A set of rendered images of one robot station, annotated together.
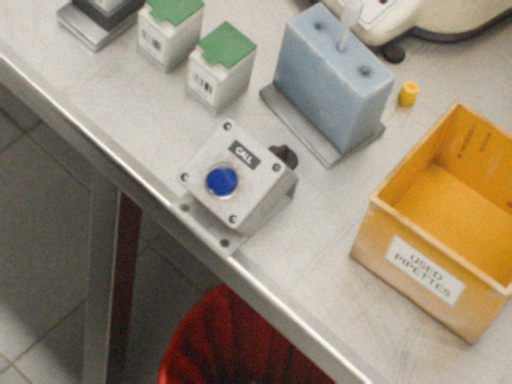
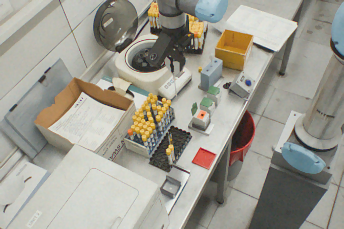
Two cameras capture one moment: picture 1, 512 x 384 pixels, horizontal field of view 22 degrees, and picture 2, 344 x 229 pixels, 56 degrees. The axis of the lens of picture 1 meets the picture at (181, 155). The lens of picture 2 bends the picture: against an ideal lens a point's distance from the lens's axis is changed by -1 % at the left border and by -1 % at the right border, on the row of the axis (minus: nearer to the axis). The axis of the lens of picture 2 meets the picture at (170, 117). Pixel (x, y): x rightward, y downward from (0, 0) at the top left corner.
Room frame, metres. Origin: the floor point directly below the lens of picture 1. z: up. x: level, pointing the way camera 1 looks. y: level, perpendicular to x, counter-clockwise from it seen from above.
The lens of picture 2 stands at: (0.92, 0.80, 1.92)
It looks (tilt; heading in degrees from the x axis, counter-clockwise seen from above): 53 degrees down; 269
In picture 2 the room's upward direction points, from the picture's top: 8 degrees counter-clockwise
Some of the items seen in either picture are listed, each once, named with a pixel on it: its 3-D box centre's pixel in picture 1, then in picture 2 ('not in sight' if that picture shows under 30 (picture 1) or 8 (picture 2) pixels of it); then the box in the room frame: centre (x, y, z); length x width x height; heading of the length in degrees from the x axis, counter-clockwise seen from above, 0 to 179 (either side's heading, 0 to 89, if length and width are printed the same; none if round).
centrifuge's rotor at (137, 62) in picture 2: not in sight; (149, 60); (0.95, -0.22, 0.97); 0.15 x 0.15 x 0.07
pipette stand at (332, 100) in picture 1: (330, 82); (211, 74); (0.71, -0.12, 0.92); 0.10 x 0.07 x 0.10; 45
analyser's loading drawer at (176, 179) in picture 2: not in sight; (167, 193); (0.96, 0.36, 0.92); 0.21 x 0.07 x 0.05; 53
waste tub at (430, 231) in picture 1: (465, 222); (233, 50); (0.59, -0.25, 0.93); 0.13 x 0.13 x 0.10; 58
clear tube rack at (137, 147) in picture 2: not in sight; (150, 127); (0.99, 0.08, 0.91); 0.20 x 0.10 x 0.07; 53
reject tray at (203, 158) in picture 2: not in sight; (204, 158); (0.81, 0.23, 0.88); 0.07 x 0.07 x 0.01; 53
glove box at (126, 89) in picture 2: not in sight; (123, 94); (1.08, -0.09, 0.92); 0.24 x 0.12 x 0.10; 143
